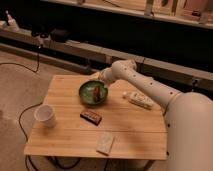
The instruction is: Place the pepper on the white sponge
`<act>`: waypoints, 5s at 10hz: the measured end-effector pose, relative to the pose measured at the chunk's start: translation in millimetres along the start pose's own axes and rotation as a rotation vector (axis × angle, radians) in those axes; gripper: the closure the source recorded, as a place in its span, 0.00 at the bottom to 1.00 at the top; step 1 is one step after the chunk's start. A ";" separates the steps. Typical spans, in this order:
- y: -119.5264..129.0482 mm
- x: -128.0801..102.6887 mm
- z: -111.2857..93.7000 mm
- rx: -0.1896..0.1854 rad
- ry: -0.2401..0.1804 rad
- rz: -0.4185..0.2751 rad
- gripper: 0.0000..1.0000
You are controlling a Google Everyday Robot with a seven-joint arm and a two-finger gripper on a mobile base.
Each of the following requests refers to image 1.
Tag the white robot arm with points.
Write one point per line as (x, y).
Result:
(189, 115)

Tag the white spray bottle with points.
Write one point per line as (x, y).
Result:
(12, 22)

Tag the green bowl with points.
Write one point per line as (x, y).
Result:
(86, 92)

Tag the black device on ledge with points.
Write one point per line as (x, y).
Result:
(59, 35)

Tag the white cup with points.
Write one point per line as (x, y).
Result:
(45, 115)

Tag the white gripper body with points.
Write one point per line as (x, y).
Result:
(104, 76)

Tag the wooden table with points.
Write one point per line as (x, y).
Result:
(138, 133)

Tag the dark brown chocolate bar box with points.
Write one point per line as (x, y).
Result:
(91, 117)

